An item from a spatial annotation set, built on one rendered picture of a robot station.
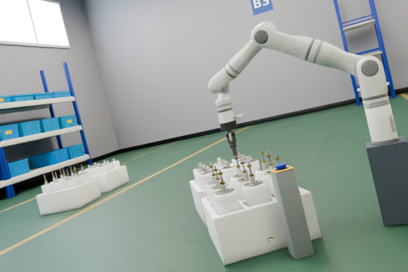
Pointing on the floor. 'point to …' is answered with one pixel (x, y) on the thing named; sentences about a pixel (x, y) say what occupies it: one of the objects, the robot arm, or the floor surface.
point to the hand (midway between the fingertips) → (234, 152)
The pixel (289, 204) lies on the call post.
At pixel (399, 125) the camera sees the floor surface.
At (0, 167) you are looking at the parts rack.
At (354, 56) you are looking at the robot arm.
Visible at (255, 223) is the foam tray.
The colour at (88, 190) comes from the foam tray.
